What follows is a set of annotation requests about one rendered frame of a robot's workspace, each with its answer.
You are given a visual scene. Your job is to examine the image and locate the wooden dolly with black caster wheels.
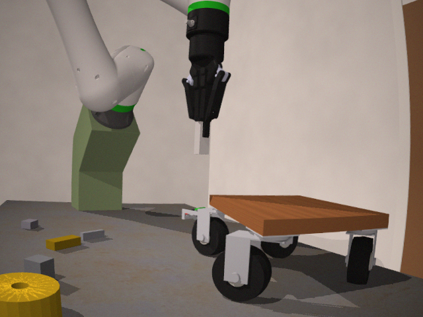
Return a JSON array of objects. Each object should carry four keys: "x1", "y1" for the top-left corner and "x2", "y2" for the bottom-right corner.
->
[{"x1": 182, "y1": 195, "x2": 389, "y2": 302}]

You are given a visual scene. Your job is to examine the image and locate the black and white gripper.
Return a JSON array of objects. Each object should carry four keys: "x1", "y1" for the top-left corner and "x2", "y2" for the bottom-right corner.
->
[{"x1": 182, "y1": 34, "x2": 231, "y2": 155}]

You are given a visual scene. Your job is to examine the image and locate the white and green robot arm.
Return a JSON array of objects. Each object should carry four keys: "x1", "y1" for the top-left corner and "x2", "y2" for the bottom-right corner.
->
[{"x1": 46, "y1": 0, "x2": 231, "y2": 129}]

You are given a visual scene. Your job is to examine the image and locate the yellow cylinder with centre hole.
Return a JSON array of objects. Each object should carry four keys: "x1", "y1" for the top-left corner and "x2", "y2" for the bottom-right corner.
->
[{"x1": 0, "y1": 272, "x2": 62, "y2": 317}]

